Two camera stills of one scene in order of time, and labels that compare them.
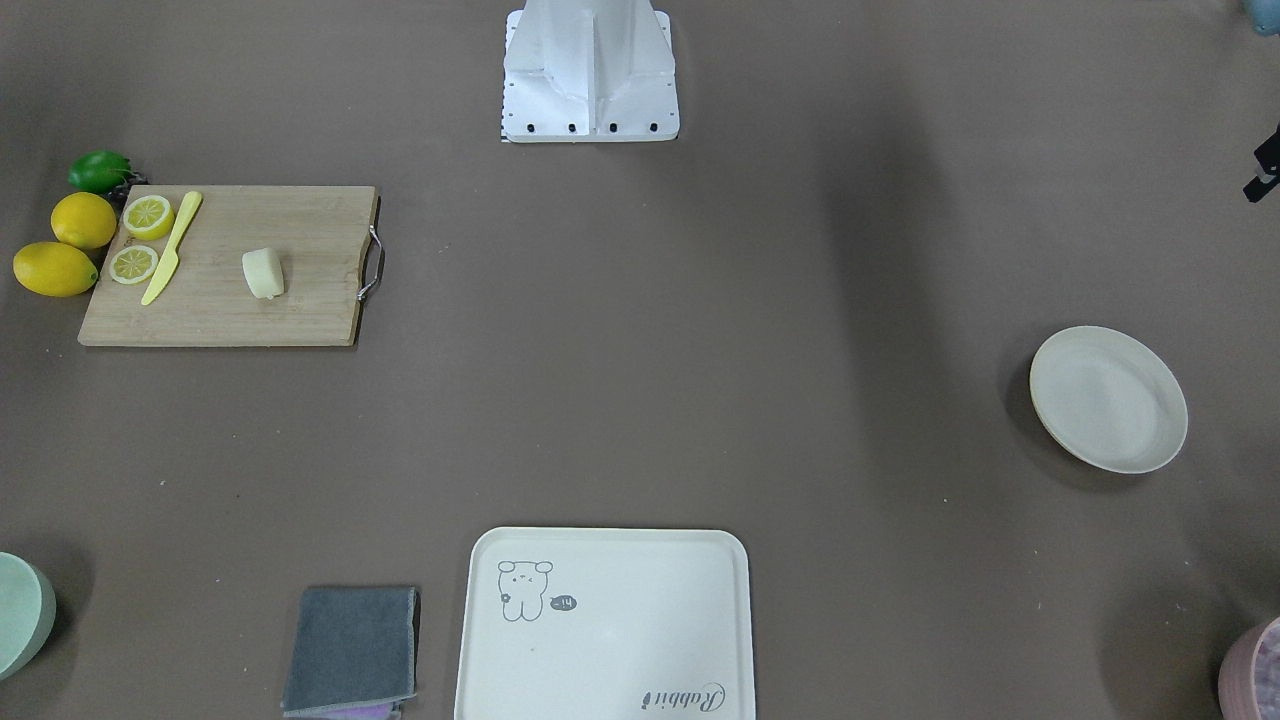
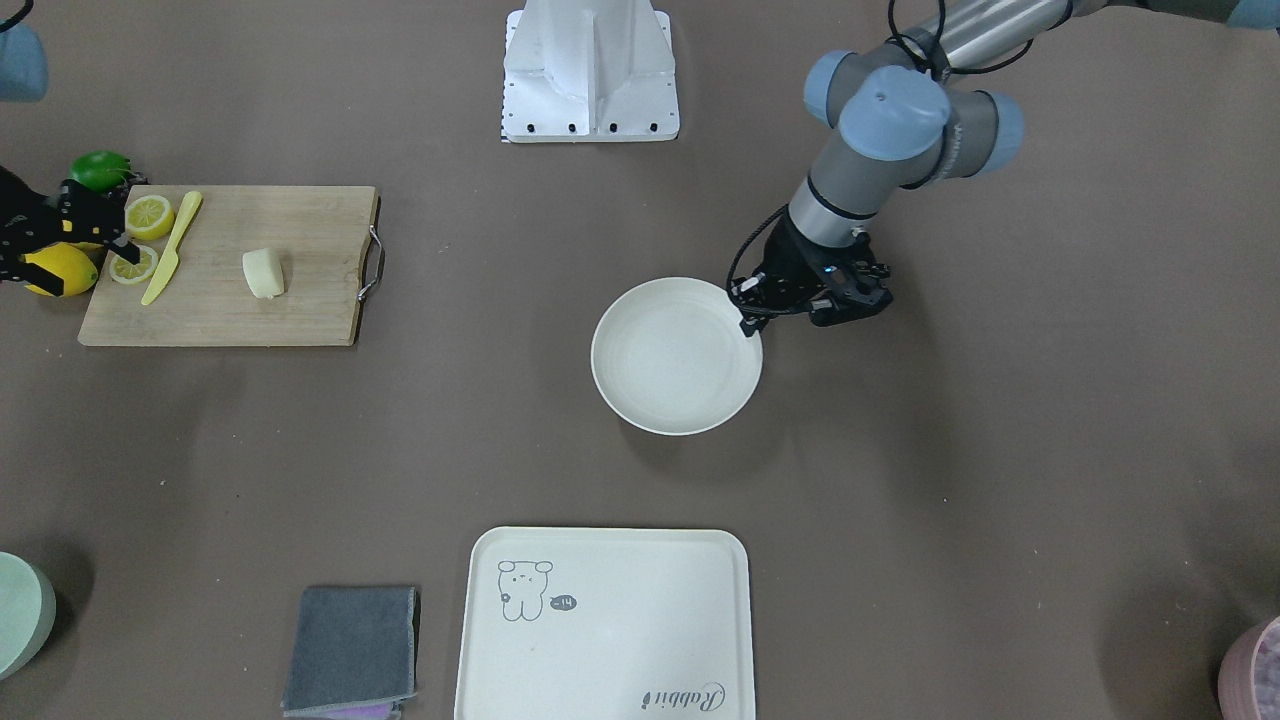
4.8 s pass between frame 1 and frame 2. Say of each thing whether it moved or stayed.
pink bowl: stayed
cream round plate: moved
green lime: stayed
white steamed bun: stayed
